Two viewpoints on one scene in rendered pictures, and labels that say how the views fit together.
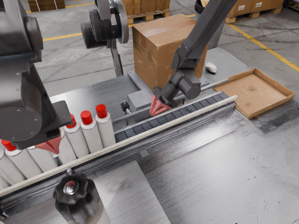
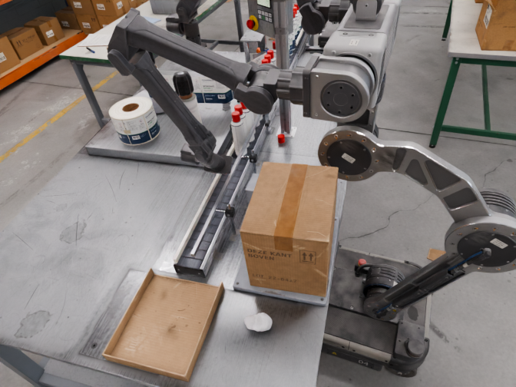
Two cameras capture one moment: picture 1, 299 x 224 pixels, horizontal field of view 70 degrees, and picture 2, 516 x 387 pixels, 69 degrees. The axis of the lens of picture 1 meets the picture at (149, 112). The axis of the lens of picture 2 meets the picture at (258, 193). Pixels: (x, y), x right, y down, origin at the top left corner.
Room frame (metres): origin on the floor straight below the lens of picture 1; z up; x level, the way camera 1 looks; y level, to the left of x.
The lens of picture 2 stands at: (1.51, -0.69, 1.88)
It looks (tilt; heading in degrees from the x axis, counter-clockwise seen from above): 44 degrees down; 138
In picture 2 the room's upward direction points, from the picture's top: 7 degrees counter-clockwise
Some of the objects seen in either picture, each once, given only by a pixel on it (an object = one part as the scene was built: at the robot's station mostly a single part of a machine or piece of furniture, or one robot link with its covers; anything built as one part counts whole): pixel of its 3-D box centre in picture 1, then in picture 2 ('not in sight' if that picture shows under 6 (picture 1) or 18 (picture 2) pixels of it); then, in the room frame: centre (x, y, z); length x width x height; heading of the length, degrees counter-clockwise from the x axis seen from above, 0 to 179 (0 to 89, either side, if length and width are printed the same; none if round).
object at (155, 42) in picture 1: (168, 53); (293, 226); (1.00, -0.10, 0.99); 0.30 x 0.24 x 0.27; 120
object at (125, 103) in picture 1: (128, 117); (249, 166); (0.61, 0.09, 0.91); 0.07 x 0.03 x 0.16; 28
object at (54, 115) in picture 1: (35, 110); (193, 43); (0.26, 0.20, 1.31); 0.10 x 0.07 x 0.07; 117
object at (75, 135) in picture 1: (76, 137); (246, 120); (0.45, 0.25, 0.98); 0.05 x 0.05 x 0.20
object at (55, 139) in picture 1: (43, 139); not in sight; (0.25, 0.20, 1.23); 0.07 x 0.07 x 0.09; 27
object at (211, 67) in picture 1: (210, 67); (258, 322); (1.07, -0.36, 0.85); 0.08 x 0.07 x 0.04; 1
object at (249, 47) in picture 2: not in sight; (256, 60); (0.11, 0.68, 1.01); 0.14 x 0.13 x 0.26; 118
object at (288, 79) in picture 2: not in sight; (297, 85); (0.99, -0.06, 1.45); 0.09 x 0.08 x 0.12; 111
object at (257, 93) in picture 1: (252, 90); (167, 319); (0.85, -0.54, 0.85); 0.30 x 0.26 x 0.04; 118
